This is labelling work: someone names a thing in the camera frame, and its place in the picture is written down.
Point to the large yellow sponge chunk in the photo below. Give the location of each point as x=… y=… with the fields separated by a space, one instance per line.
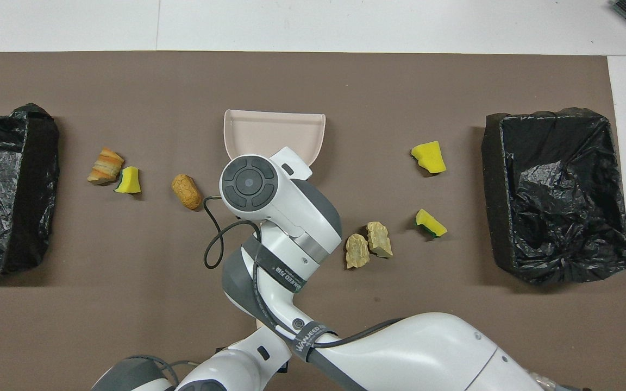
x=430 y=157

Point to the beige plastic dustpan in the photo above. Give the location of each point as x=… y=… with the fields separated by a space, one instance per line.
x=269 y=133

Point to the striped orange bread piece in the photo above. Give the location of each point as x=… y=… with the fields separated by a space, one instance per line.
x=105 y=167

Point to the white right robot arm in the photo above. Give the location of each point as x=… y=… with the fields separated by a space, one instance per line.
x=427 y=353

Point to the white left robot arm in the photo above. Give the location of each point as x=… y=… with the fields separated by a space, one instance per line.
x=226 y=372

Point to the yellow green sponge wedge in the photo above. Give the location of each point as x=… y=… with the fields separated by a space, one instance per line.
x=130 y=182
x=430 y=221

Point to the brown oval bread roll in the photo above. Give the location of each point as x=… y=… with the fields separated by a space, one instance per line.
x=187 y=191

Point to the tan rock piece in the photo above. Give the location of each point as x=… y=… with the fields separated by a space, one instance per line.
x=357 y=251
x=379 y=239

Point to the brown table mat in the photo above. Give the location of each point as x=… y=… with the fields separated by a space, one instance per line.
x=313 y=87

